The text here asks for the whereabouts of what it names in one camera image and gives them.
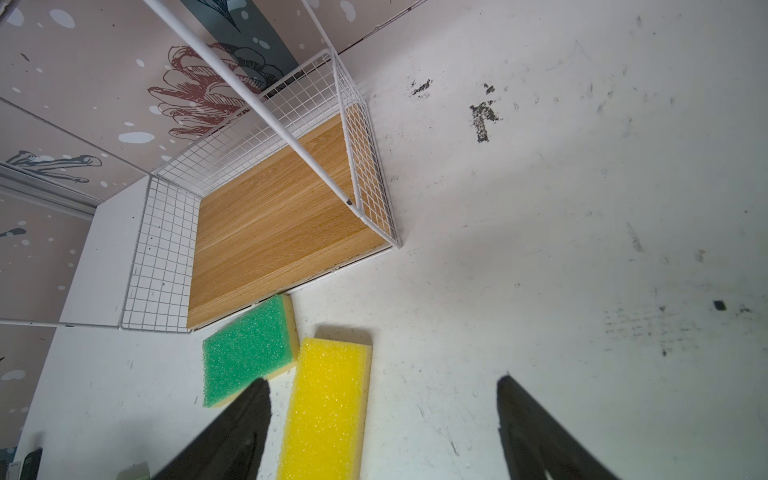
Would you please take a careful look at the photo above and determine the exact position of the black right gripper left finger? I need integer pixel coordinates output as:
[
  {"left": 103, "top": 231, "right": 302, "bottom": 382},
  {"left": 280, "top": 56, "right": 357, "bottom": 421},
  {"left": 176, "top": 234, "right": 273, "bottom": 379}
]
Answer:
[{"left": 155, "top": 378, "right": 271, "bottom": 480}]

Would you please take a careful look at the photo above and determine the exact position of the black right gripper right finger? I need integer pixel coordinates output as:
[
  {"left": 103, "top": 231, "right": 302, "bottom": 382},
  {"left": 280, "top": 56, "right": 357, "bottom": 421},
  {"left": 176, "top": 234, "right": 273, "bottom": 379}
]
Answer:
[{"left": 496, "top": 375, "right": 616, "bottom": 479}]

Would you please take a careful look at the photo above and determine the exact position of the yellow sponge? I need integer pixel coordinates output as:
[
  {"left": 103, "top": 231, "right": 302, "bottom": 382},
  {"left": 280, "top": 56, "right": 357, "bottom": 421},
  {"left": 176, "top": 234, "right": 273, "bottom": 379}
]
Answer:
[{"left": 276, "top": 338, "right": 372, "bottom": 479}]

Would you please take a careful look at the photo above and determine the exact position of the light green sponge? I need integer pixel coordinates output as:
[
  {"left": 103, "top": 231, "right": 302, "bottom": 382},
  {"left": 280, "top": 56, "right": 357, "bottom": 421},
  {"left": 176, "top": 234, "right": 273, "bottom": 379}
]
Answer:
[{"left": 202, "top": 294, "right": 299, "bottom": 408}]

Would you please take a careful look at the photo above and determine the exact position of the white wire wooden shelf unit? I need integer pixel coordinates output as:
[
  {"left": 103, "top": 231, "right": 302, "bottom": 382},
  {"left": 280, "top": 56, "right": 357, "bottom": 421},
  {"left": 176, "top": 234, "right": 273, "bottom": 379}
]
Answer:
[{"left": 1, "top": 1, "right": 400, "bottom": 334}]

